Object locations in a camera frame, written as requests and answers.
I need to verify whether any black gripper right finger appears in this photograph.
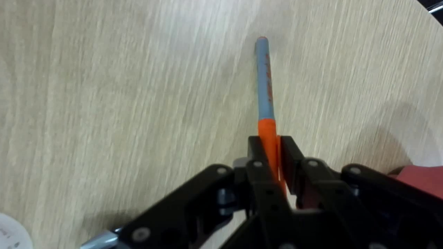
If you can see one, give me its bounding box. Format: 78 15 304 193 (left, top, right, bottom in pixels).
278 134 443 249

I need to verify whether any orange and grey pen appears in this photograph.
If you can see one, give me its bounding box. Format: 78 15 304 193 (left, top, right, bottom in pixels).
254 34 291 196

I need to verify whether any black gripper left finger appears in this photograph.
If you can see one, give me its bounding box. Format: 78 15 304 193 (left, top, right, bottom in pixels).
80 134 297 249

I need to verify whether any clear plastic cup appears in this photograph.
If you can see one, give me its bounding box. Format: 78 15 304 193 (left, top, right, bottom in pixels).
0 211 35 249

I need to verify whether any orange cloth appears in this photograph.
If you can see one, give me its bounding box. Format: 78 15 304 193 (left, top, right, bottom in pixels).
390 164 443 200

